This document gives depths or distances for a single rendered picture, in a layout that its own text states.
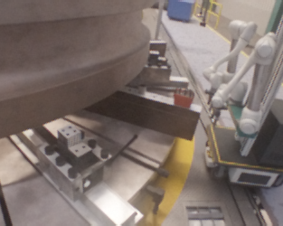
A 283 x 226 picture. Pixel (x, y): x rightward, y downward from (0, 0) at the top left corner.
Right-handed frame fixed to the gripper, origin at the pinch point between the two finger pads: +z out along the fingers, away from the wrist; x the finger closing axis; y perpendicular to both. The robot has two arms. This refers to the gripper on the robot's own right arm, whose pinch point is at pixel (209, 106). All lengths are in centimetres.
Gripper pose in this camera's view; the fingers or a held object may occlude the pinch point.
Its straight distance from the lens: 252.3
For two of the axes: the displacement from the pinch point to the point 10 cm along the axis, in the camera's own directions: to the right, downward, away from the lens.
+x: 1.0, -5.4, 8.4
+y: 9.9, 1.6, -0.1
